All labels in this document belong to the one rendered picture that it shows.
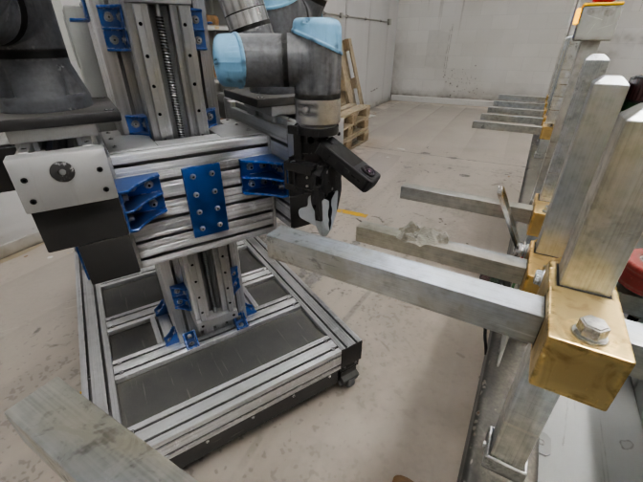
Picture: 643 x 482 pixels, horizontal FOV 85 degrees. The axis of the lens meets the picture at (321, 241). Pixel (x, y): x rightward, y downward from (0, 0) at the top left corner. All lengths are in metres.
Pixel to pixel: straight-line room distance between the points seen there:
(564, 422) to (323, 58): 0.68
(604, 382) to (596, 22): 0.85
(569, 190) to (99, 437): 0.57
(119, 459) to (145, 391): 1.07
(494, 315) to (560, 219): 0.29
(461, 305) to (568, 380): 0.09
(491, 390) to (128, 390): 1.05
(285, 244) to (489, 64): 8.01
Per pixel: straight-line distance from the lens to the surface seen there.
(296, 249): 0.38
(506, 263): 0.60
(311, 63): 0.58
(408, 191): 0.85
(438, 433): 1.41
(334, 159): 0.60
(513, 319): 0.34
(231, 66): 0.59
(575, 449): 0.72
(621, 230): 0.34
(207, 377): 1.27
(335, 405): 1.42
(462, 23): 8.38
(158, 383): 1.31
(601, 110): 0.57
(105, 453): 0.24
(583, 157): 0.58
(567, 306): 0.34
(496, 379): 0.64
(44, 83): 0.83
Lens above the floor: 1.15
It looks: 29 degrees down
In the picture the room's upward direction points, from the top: straight up
